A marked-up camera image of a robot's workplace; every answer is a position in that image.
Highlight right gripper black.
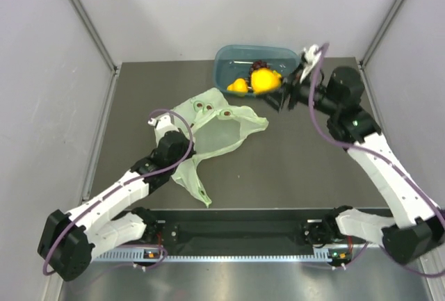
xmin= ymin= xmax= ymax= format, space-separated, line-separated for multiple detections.
xmin=257 ymin=61 xmax=338 ymax=115

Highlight small yellow fruit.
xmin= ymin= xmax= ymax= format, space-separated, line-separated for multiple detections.
xmin=250 ymin=68 xmax=282 ymax=94

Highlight dark red grape bunch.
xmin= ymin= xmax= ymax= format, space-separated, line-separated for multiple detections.
xmin=249 ymin=60 xmax=269 ymax=73

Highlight yellow lemon fruit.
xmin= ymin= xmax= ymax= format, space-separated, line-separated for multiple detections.
xmin=227 ymin=78 xmax=249 ymax=95

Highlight light green plastic bag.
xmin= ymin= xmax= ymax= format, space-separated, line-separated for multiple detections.
xmin=150 ymin=88 xmax=268 ymax=207

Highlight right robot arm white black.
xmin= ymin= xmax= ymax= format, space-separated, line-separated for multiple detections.
xmin=262 ymin=66 xmax=444 ymax=266

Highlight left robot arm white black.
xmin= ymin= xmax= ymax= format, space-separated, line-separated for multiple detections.
xmin=38 ymin=130 xmax=194 ymax=282

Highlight teal plastic container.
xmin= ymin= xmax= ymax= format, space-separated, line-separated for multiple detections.
xmin=213 ymin=44 xmax=300 ymax=97

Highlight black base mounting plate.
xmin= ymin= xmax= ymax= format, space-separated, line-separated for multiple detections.
xmin=130 ymin=209 xmax=347 ymax=257

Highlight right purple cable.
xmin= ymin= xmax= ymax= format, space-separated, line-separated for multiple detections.
xmin=308 ymin=42 xmax=445 ymax=278

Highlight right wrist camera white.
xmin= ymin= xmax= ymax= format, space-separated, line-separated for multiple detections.
xmin=299 ymin=44 xmax=322 ymax=83

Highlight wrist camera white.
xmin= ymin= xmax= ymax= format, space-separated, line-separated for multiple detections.
xmin=147 ymin=113 xmax=179 ymax=142
xmin=299 ymin=44 xmax=322 ymax=83

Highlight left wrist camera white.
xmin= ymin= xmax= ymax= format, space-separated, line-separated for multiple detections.
xmin=147 ymin=113 xmax=179 ymax=142

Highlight right aluminium frame post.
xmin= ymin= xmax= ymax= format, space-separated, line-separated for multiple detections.
xmin=358 ymin=0 xmax=407 ymax=71

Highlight aluminium frame post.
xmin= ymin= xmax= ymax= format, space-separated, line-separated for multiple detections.
xmin=69 ymin=0 xmax=118 ymax=73
xmin=358 ymin=0 xmax=407 ymax=71

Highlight grey slotted cable duct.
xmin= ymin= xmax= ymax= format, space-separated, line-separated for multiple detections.
xmin=92 ymin=247 xmax=348 ymax=263

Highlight left aluminium frame post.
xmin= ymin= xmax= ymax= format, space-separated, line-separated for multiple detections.
xmin=69 ymin=0 xmax=118 ymax=73

